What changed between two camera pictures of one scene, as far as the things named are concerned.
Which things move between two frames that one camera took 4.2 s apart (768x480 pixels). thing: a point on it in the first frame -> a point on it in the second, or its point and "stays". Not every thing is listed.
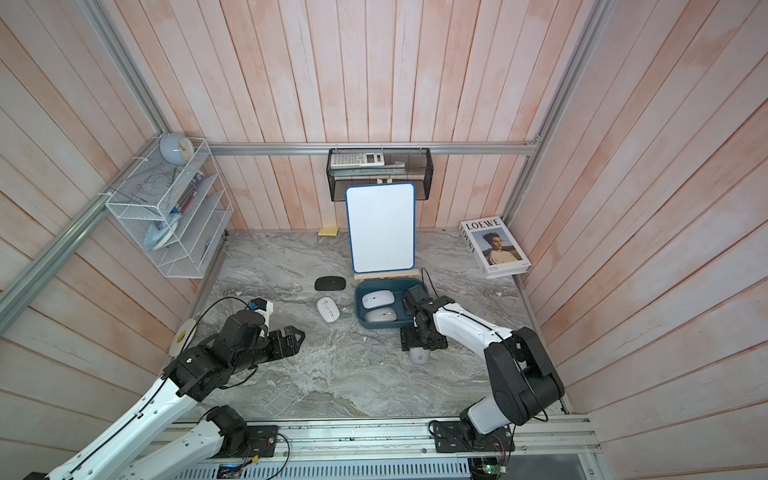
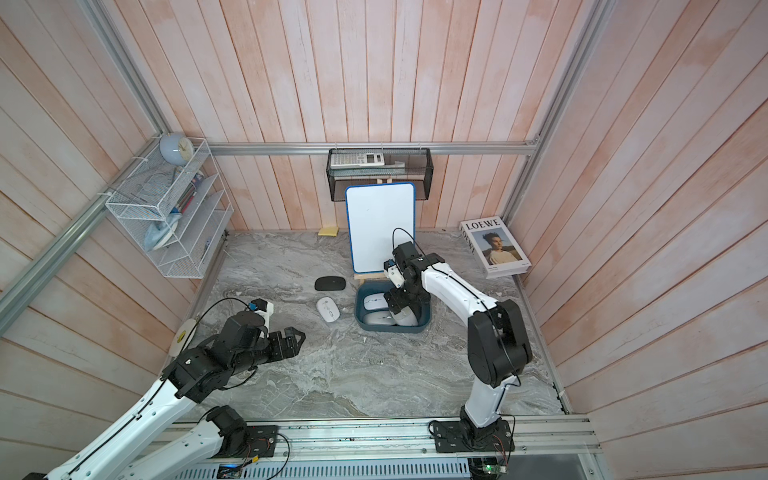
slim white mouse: x=377 y=298 stays
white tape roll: x=182 y=337 stays
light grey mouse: x=419 y=355 -> x=405 y=317
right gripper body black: x=415 y=336 -> x=402 y=296
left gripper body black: x=274 y=347 stays
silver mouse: x=380 y=315 stays
